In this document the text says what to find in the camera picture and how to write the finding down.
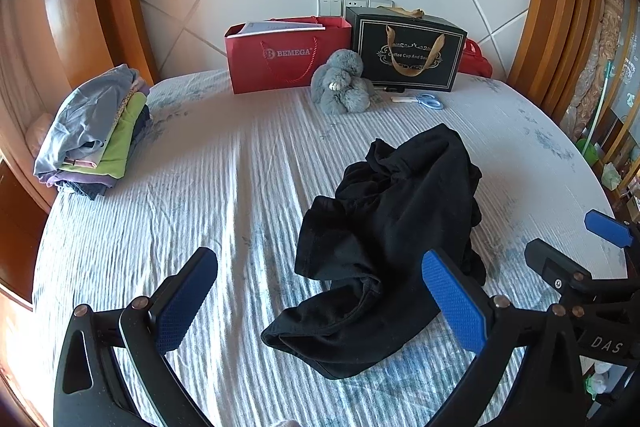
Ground white striped bed sheet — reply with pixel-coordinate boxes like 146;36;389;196
30;72;627;426

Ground red handbag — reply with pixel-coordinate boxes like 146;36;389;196
458;38;494;78

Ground wall switch panel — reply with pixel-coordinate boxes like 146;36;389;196
317;0;395;16

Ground blue handled scissors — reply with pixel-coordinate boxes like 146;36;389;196
390;93;445;110

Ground red paper shopping bag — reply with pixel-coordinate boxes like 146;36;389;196
224;16;352;94

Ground grey plush bunny toy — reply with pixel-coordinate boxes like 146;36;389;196
310;49;374;115

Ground stack of folded clothes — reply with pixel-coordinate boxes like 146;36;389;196
34;64;151;200

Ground white papers in bag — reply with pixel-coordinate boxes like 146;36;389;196
226;20;326;38

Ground black printed t-shirt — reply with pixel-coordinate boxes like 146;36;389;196
260;124;486;379

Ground black gift bag gold handles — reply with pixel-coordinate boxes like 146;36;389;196
345;8;466;92

